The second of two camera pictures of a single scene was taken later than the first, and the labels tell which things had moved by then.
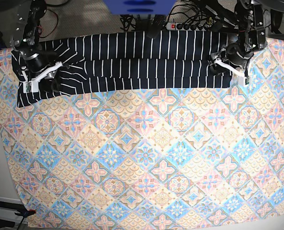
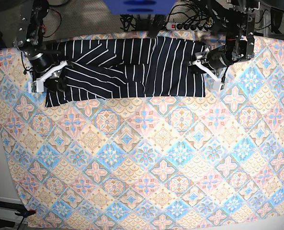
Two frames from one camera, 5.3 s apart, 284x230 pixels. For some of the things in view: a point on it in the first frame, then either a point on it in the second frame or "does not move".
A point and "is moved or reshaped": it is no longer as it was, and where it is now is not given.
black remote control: [158, 24] does not move
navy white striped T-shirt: [140, 61] is moved or reshaped
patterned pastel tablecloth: [155, 159] does not move
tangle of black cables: [197, 15] does not move
